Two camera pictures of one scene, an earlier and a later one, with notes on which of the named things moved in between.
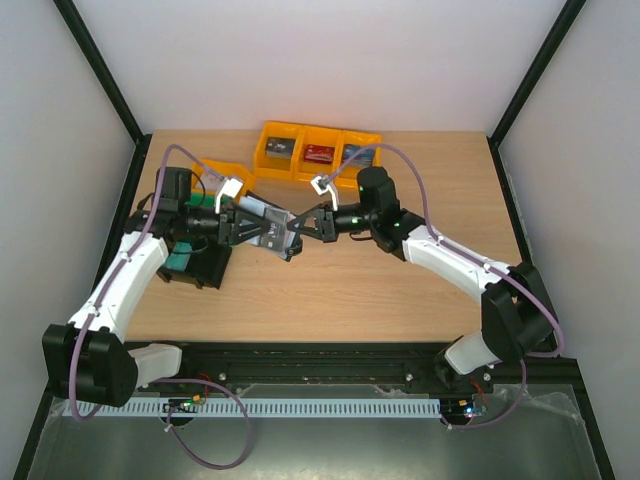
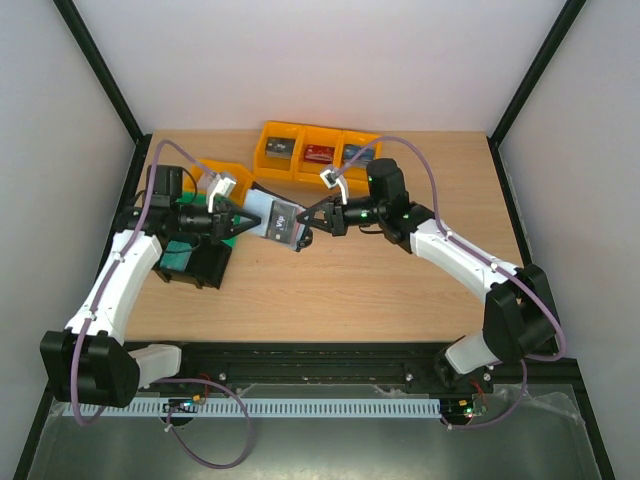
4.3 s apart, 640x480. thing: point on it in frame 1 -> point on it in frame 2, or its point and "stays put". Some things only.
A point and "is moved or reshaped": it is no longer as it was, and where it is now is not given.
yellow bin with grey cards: x=277 y=149 stays put
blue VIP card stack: x=363 y=159 stays put
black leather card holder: x=280 y=237 -> x=261 y=188
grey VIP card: x=276 y=239 is moved or reshaped
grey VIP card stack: x=280 y=148 stays put
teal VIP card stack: x=179 y=258 stays put
